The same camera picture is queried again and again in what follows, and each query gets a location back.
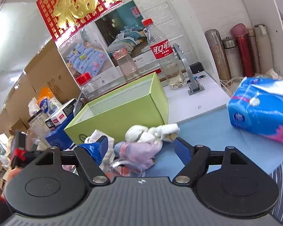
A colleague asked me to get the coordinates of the white knotted towel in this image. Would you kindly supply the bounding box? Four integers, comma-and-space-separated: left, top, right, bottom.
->
125, 124, 180, 142

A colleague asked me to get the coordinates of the pink patterned cloth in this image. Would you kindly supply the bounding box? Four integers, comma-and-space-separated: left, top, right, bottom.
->
110, 141, 162, 177

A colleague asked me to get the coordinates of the blue box under carton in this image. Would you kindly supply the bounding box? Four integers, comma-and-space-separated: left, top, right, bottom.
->
45, 113, 74, 150

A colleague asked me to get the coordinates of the white black red carton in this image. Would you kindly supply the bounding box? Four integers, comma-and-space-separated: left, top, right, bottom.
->
45, 98, 77, 129

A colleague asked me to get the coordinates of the green cardboard storage box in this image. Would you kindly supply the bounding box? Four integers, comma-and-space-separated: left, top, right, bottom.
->
64, 73, 169, 144

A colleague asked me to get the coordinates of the paper cup stack pack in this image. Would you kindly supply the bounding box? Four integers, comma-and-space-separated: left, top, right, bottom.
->
37, 87, 62, 116

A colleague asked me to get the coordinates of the red-lidded clear plastic jar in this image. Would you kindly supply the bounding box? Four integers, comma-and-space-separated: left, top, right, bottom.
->
75, 72, 98, 101

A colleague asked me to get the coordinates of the pink-lidded clear glass bottle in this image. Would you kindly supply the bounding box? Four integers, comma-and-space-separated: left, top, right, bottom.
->
113, 47, 141, 83

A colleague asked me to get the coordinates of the blue tissue pack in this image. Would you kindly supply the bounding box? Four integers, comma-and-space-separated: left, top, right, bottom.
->
227, 77, 283, 143

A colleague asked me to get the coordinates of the brown cardboard box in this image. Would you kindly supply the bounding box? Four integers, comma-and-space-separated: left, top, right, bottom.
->
0, 40, 80, 136

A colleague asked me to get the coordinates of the bedding picture poster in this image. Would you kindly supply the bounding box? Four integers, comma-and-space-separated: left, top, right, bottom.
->
55, 0, 159, 90

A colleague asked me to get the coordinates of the cola bottle red label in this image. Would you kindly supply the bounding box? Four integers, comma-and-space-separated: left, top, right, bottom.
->
142, 18, 185, 89

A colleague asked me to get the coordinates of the beige thermos flask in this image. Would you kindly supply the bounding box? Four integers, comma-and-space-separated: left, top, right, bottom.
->
205, 29, 231, 80

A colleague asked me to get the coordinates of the red thermos flask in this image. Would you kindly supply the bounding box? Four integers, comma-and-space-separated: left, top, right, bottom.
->
230, 23, 255, 77

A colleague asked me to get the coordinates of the red gold fu poster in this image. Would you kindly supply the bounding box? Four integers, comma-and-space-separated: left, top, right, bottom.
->
36, 0, 122, 44

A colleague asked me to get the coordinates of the grey metal clamp bracket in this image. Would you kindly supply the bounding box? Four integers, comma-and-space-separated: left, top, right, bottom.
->
173, 43, 205, 95

